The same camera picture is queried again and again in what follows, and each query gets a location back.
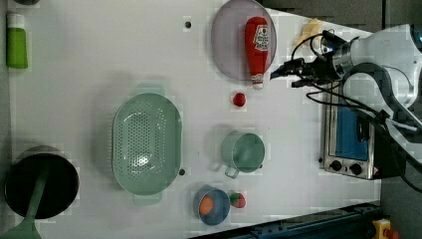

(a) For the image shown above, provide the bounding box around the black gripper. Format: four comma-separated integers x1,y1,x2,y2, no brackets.
270,56,340,88

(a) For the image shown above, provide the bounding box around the red ketchup bottle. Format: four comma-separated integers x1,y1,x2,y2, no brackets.
245,17,270,90

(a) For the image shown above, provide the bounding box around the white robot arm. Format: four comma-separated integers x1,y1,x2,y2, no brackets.
271,24,421,167

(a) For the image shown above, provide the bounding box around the grey round plate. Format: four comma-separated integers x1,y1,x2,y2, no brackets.
211,0,277,81

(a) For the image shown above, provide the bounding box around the peeled banana toy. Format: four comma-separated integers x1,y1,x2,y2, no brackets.
295,18,322,48

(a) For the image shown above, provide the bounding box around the small red tomato toy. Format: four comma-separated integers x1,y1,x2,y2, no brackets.
232,93,246,108

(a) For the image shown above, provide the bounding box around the silver toaster oven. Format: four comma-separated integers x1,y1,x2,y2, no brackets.
321,96,406,180

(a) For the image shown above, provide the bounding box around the light green cup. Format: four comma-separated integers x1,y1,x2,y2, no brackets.
210,130,266,179

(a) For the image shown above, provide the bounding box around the strawberry toy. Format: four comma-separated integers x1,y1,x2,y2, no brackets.
229,192,247,208

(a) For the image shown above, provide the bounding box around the blue bowl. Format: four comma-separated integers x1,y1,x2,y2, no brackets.
193,185,230,226

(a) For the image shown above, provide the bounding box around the green perforated colander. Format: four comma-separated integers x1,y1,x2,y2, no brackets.
111,84,182,206

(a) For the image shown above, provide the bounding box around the orange ball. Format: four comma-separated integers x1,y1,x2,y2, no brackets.
199,195,214,215

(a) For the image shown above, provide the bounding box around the yellow red emergency button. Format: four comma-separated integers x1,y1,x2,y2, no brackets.
372,219,400,239

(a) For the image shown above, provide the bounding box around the black pot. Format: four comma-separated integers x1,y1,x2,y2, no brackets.
3,144,81,220

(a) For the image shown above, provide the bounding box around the green bottle white cap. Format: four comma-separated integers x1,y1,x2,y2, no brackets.
6,13,29,69

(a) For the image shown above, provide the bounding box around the blue metal rail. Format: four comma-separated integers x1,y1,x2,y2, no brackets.
190,203,383,239

